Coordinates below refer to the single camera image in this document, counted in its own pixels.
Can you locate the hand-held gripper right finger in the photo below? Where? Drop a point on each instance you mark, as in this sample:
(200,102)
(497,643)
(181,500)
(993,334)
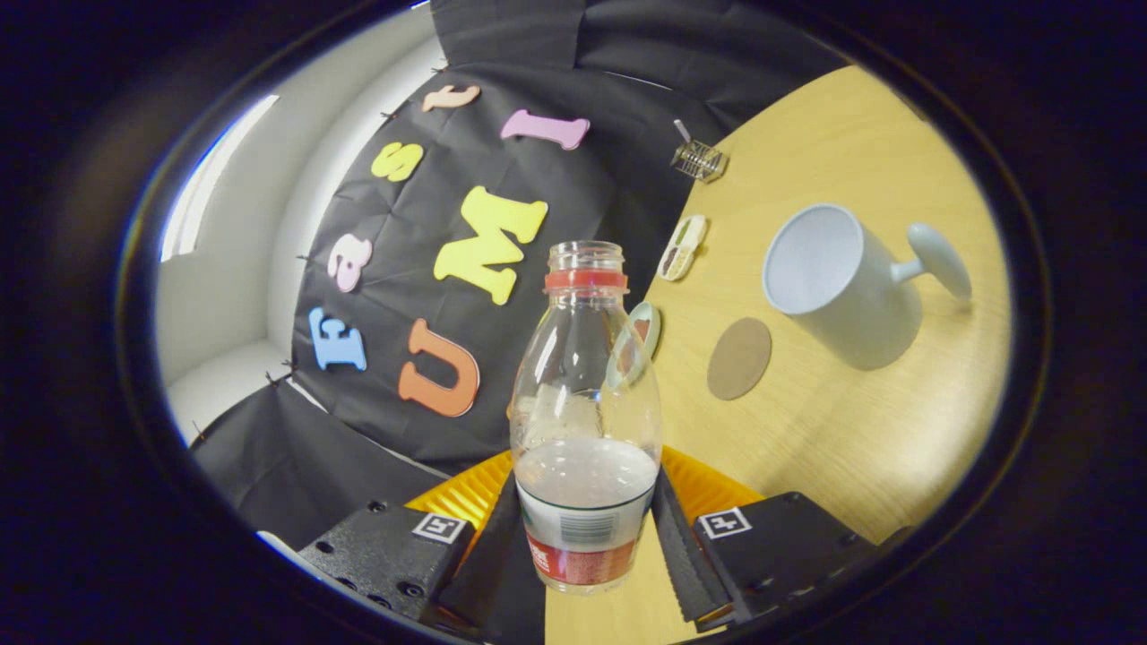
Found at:
(690,564)

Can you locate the brown meat slice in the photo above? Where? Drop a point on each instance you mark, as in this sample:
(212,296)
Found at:
(642,330)

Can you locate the brown round coaster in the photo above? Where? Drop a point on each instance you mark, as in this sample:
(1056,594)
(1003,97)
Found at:
(739,358)

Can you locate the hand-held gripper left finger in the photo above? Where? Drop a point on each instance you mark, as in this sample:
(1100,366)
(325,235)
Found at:
(488,573)

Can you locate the large ceiling light panel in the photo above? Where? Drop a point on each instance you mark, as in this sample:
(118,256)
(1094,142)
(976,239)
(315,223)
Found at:
(211,188)

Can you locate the light blue cup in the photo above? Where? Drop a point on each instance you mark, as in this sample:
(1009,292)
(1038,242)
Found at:
(851,305)

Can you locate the clear juice bottle red label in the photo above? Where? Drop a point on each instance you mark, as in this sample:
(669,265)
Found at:
(582,502)

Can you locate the wooden table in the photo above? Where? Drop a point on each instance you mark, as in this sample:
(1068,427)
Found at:
(851,448)

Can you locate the white divided sauce dish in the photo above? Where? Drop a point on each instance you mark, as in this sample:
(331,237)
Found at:
(683,248)

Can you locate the light green plate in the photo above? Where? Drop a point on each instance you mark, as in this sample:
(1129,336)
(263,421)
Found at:
(651,315)

